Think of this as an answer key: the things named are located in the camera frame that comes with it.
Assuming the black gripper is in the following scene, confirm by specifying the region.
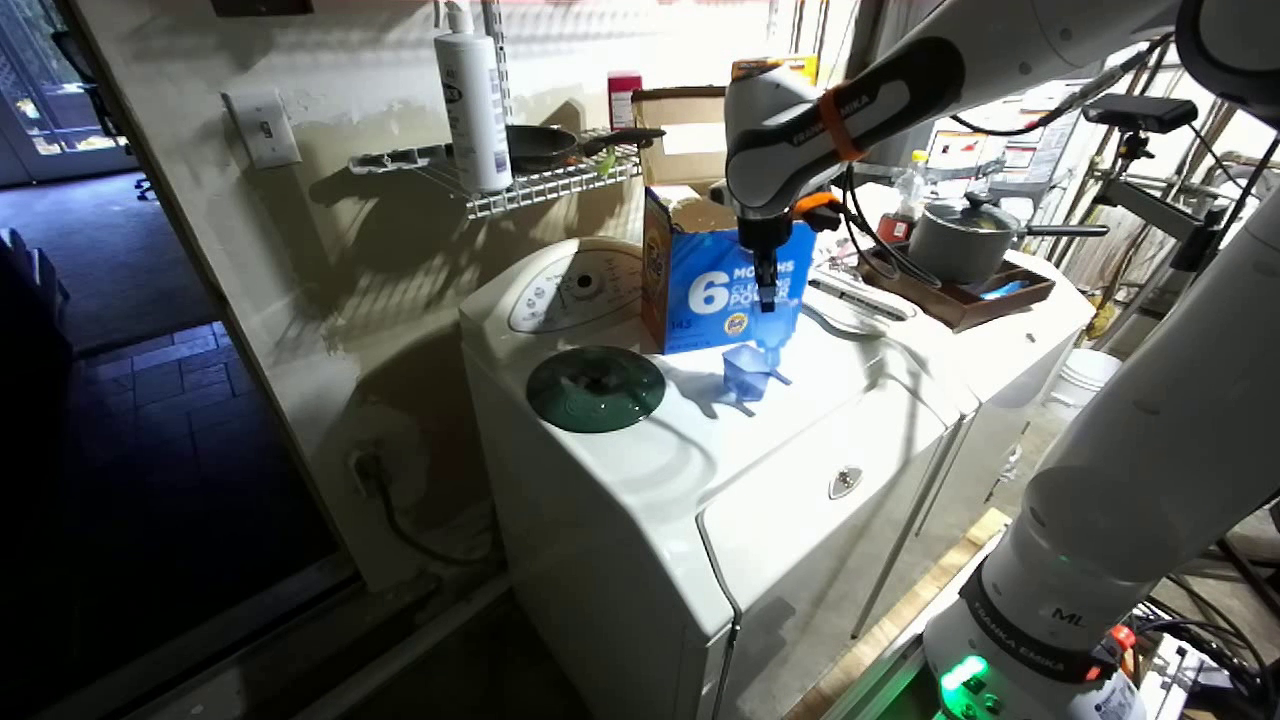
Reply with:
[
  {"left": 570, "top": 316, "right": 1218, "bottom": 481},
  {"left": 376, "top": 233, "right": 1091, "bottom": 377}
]
[{"left": 738, "top": 193, "right": 821, "bottom": 316}]

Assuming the blue cardboard box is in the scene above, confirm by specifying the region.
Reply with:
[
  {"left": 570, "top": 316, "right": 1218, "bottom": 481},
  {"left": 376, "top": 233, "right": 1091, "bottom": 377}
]
[{"left": 641, "top": 180, "right": 821, "bottom": 361}]

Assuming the brown cardboard box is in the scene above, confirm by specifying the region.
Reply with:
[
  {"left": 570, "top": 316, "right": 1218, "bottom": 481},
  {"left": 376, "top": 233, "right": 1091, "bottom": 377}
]
[{"left": 628, "top": 79, "right": 738, "bottom": 193}]

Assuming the grey cooking pot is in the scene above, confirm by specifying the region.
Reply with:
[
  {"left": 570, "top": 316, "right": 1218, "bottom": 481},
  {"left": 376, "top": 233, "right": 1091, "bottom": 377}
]
[{"left": 905, "top": 193, "right": 1114, "bottom": 293}]

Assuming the dark green round plate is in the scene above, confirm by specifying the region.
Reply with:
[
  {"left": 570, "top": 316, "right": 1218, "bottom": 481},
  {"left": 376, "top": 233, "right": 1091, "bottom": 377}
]
[{"left": 526, "top": 345, "right": 668, "bottom": 436}]

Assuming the brown wooden tray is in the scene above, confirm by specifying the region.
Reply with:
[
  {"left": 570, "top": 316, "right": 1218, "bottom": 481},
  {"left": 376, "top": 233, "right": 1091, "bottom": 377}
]
[{"left": 858, "top": 243, "right": 1060, "bottom": 334}]

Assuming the white dryer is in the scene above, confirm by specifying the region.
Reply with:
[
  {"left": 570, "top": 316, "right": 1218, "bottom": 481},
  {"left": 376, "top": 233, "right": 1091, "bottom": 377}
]
[{"left": 796, "top": 243, "right": 1099, "bottom": 645}]

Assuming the red container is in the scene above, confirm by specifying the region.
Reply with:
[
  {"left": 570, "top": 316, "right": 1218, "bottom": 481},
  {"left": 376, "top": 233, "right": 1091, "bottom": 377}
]
[{"left": 606, "top": 73, "right": 649, "bottom": 138}]

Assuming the black frying pan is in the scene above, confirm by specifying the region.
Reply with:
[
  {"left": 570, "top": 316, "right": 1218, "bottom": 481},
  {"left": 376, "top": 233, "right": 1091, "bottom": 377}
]
[{"left": 502, "top": 119, "right": 668, "bottom": 180}]

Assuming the white washing machine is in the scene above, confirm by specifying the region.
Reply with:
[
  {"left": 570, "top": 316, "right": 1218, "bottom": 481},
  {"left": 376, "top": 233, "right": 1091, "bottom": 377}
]
[{"left": 458, "top": 235, "right": 969, "bottom": 720}]

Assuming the white plastic bottle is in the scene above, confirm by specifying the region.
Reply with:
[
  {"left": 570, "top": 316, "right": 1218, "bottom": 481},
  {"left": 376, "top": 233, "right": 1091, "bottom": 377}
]
[{"left": 427, "top": 0, "right": 519, "bottom": 201}]

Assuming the wooden plank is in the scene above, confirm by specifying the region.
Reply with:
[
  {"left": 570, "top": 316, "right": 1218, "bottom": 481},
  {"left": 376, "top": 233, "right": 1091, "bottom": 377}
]
[{"left": 785, "top": 506, "right": 1018, "bottom": 720}]

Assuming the black tripod stand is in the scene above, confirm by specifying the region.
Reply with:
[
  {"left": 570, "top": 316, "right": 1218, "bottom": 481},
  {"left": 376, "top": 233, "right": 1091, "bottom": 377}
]
[{"left": 1091, "top": 168, "right": 1253, "bottom": 290}]

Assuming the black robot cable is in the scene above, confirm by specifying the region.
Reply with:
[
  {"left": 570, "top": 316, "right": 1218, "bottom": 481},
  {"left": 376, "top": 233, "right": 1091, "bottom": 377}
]
[{"left": 821, "top": 171, "right": 916, "bottom": 278}]

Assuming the orange strap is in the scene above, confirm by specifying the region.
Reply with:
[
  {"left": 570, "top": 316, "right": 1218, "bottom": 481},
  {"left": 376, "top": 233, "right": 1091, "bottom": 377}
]
[{"left": 815, "top": 84, "right": 872, "bottom": 168}]

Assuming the white wire shelf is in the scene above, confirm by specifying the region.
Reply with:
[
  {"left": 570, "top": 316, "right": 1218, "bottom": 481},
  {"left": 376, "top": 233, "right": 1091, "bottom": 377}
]
[{"left": 347, "top": 141, "right": 649, "bottom": 225}]

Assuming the black camera on stand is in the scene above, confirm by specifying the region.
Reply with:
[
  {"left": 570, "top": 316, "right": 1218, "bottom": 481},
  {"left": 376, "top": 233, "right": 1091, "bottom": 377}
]
[{"left": 1081, "top": 91, "right": 1204, "bottom": 168}]

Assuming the black power cord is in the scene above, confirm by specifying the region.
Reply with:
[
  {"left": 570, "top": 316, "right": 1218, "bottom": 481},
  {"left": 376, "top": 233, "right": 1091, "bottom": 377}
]
[{"left": 347, "top": 447, "right": 502, "bottom": 571}]

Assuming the white wall outlet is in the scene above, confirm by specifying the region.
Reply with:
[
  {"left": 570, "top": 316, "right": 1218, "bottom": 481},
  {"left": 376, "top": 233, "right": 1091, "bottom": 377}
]
[{"left": 222, "top": 87, "right": 303, "bottom": 171}]

